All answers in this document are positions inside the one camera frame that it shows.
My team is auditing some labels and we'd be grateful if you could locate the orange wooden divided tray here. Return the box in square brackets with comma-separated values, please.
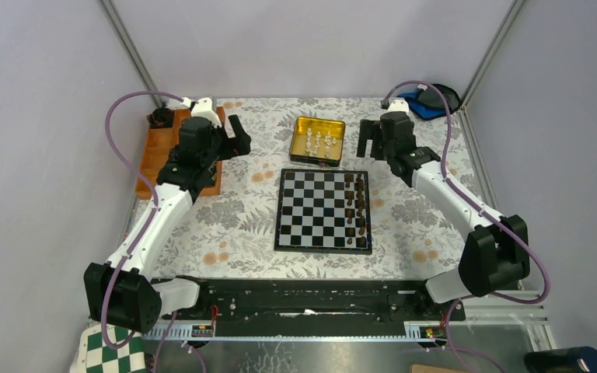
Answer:
[135, 106, 226, 200]

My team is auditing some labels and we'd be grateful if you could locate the dark rolled cloth corner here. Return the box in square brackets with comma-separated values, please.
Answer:
[147, 107, 175, 129]

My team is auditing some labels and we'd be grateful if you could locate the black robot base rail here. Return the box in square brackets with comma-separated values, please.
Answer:
[176, 279, 466, 337]

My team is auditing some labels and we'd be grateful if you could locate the blue black cloth bundle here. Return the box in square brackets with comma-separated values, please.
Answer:
[398, 84, 462, 120]

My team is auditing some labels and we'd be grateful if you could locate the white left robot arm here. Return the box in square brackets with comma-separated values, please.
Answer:
[84, 114, 251, 333]

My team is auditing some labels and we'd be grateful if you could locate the dark chess pieces row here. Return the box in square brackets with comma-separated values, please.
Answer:
[344, 173, 368, 249]

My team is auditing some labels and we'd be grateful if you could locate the green white rolled chess mat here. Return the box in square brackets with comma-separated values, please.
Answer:
[69, 325, 148, 373]

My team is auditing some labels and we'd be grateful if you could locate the gold metal tin box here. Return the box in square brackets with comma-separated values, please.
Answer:
[289, 117, 346, 169]

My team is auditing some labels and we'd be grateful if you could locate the floral white table mat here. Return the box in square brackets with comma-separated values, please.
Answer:
[153, 98, 464, 279]

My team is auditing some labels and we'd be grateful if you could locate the black white chess board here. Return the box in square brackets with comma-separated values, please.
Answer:
[274, 169, 372, 255]

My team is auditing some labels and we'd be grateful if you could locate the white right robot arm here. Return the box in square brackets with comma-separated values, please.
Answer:
[357, 111, 530, 320]

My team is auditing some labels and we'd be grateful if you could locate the dark cylinder bottle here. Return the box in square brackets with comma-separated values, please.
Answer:
[523, 347, 597, 373]

